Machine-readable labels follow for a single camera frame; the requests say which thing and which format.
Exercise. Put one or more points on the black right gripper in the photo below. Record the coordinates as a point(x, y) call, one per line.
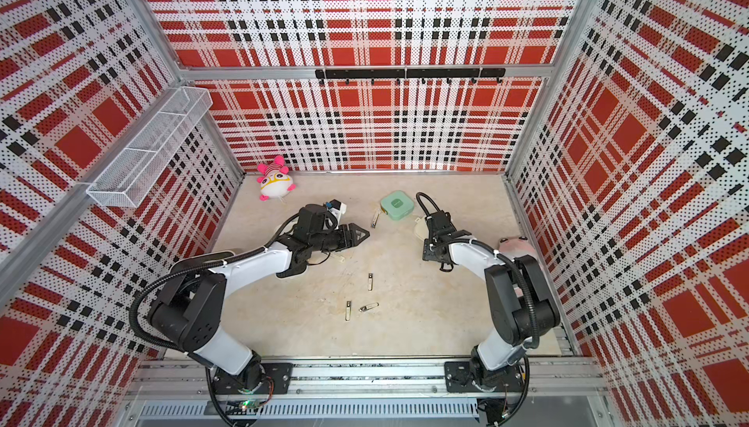
point(428, 252)

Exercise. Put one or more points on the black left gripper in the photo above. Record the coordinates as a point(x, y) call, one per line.
point(353, 237)

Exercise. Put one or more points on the cream manicure case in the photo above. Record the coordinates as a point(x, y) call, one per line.
point(421, 230)

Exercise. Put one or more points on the mint green manicure case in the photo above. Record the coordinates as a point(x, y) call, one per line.
point(397, 205)

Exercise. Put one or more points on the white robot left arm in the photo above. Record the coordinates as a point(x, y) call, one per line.
point(182, 311)

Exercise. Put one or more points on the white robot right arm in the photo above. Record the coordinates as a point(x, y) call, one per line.
point(522, 306)

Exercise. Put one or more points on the cream nail clipper far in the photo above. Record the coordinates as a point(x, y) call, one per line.
point(376, 216)

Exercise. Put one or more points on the silver clipper bottom right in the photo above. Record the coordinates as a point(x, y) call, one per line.
point(369, 307)

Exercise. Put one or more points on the pink white owl plush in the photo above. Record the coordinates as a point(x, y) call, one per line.
point(275, 181)

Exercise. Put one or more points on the pink frog plush red dress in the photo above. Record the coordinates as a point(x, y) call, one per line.
point(517, 247)

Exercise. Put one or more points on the black wall hook rail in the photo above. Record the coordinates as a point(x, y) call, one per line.
point(348, 75)

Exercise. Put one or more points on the white wire mesh shelf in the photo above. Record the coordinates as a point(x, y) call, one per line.
point(129, 177)

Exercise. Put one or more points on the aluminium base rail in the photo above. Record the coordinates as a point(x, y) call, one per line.
point(558, 391)

